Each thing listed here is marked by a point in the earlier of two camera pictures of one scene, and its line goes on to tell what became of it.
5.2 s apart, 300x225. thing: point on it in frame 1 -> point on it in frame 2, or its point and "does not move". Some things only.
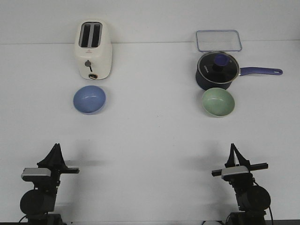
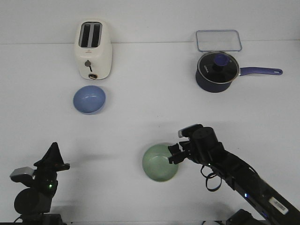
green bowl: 218,101 -> 156,164
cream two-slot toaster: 93,48 does not move
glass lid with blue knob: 218,67 does not move
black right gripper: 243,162 -> 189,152
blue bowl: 89,99 does not move
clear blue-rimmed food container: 218,41 does not move
